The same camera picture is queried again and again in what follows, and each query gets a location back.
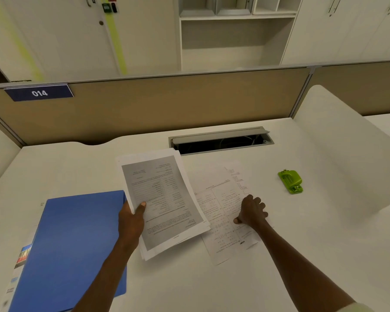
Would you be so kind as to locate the person's right hand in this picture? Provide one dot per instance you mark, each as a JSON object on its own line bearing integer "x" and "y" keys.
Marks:
{"x": 252, "y": 211}

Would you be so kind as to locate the person's left hand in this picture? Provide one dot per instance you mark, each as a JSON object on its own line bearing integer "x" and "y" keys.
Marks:
{"x": 130, "y": 227}

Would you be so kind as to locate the green hole punch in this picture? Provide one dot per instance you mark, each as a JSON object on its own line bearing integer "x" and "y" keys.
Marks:
{"x": 289, "y": 180}

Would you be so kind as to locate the blue folder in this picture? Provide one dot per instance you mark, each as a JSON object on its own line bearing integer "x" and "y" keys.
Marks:
{"x": 74, "y": 250}

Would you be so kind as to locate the faintly printed white paper sheet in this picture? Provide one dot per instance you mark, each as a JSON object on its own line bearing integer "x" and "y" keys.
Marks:
{"x": 143, "y": 158}

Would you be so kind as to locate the person's right forearm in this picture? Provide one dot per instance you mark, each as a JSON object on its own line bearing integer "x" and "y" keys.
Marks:
{"x": 295, "y": 272}

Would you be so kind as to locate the person's left forearm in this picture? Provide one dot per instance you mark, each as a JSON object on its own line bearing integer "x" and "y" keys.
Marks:
{"x": 100, "y": 282}

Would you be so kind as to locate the white desk divider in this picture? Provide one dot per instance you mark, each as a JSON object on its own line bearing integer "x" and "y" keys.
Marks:
{"x": 0, "y": 149}
{"x": 338, "y": 142}

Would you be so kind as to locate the beige partition panel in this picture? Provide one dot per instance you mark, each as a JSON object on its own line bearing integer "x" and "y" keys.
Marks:
{"x": 360, "y": 90}
{"x": 149, "y": 107}

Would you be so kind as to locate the white open shelf unit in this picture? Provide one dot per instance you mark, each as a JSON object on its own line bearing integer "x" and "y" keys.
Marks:
{"x": 221, "y": 58}

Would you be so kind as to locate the blue number sign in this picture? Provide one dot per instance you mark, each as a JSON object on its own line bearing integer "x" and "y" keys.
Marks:
{"x": 39, "y": 93}

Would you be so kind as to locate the small black yellow label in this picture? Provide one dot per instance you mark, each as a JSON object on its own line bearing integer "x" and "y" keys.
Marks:
{"x": 21, "y": 81}

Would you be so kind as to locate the white cabinet with doors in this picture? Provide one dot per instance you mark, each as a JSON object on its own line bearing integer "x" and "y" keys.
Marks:
{"x": 312, "y": 38}

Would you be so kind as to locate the yellow-green tape strip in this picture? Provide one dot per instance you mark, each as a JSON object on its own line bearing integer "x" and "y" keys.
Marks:
{"x": 19, "y": 42}
{"x": 117, "y": 45}

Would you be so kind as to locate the white door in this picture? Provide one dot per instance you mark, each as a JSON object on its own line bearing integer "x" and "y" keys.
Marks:
{"x": 61, "y": 42}

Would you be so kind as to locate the green exit button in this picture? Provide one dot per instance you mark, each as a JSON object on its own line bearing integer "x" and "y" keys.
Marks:
{"x": 106, "y": 8}

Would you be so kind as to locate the black wall switch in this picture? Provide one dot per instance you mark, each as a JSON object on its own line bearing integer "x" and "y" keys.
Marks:
{"x": 114, "y": 7}

